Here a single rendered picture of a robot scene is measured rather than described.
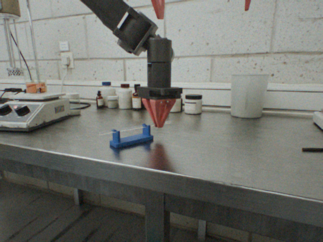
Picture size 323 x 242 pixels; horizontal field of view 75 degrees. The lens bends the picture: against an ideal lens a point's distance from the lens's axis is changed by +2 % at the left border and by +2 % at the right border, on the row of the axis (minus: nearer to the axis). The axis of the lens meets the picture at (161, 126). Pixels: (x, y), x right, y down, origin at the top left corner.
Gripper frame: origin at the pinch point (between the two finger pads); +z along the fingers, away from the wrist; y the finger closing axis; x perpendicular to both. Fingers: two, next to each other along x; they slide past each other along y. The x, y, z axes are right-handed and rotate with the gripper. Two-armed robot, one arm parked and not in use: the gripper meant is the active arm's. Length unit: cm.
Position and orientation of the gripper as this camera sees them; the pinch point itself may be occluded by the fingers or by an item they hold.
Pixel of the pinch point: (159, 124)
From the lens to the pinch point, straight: 52.3
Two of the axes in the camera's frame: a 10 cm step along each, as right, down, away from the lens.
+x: -7.7, 1.5, -6.2
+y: -6.4, -1.9, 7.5
